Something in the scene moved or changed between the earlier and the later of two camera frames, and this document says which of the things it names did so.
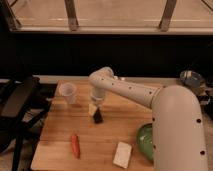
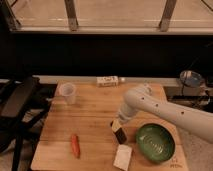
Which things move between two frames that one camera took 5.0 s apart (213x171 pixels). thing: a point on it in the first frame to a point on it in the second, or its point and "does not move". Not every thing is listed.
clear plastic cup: x=68 y=90 does not move
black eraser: x=97 y=116 to x=121 y=136
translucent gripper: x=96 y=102 to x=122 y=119
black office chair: x=23 y=104 does not move
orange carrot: x=75 y=145 does not move
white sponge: x=122 y=155 does not move
